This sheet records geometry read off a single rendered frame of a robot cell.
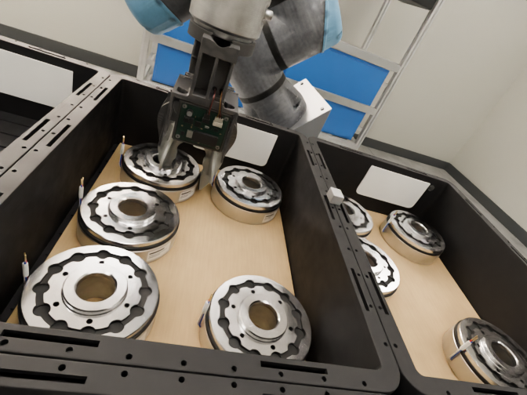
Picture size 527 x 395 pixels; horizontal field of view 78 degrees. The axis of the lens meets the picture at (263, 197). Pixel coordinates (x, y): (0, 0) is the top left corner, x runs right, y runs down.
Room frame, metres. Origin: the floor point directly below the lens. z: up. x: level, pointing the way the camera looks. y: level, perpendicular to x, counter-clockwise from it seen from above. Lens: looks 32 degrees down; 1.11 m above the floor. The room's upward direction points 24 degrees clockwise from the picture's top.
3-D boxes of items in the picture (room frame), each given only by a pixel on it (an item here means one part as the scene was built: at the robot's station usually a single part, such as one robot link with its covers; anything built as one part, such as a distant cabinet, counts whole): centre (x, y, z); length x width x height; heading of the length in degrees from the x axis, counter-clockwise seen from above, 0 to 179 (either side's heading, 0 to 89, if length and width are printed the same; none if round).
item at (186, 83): (0.36, 0.11, 0.99); 0.09 x 0.08 x 0.12; 18
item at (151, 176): (0.37, 0.15, 0.86); 0.10 x 0.10 x 0.01
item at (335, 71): (2.43, -0.11, 0.60); 0.72 x 0.03 x 0.56; 111
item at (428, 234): (0.50, -0.26, 0.86); 0.05 x 0.05 x 0.01
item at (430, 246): (0.50, -0.26, 0.86); 0.10 x 0.10 x 0.01
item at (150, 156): (0.37, 0.15, 0.86); 0.05 x 0.05 x 0.01
